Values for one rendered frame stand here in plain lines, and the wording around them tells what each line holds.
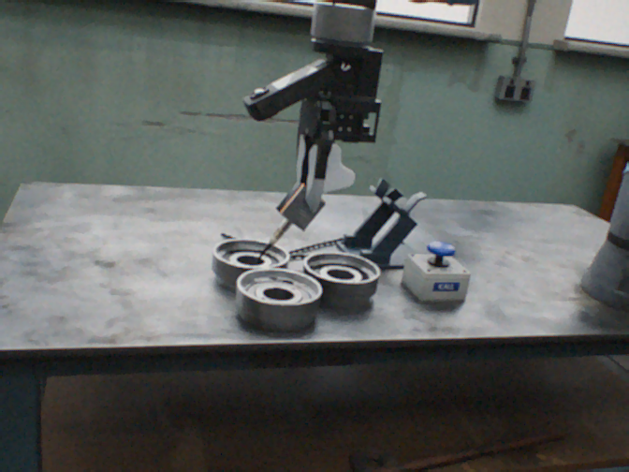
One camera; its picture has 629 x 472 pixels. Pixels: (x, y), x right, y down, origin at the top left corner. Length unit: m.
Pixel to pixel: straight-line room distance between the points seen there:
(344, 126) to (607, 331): 0.46
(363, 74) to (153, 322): 0.39
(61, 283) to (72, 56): 1.58
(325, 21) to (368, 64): 0.08
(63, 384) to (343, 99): 0.65
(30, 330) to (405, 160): 2.09
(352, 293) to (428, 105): 1.88
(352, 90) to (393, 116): 1.80
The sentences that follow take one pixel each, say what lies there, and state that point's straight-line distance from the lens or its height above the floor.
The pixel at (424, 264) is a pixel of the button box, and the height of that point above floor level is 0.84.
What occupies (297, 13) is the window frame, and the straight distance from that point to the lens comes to 2.37.
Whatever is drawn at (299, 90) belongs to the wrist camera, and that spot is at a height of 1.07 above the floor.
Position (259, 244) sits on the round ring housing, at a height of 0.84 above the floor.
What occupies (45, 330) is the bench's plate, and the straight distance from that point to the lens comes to 0.78.
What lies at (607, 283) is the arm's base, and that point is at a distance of 1.09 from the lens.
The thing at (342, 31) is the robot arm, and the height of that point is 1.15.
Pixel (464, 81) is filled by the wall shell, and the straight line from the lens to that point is 2.73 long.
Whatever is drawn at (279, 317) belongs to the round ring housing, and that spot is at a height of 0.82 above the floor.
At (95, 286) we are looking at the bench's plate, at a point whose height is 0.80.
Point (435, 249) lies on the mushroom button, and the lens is 0.93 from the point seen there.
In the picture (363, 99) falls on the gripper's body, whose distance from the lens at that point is 0.82.
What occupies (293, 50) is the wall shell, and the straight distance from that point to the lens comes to 2.47.
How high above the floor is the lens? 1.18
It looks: 20 degrees down
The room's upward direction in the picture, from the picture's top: 8 degrees clockwise
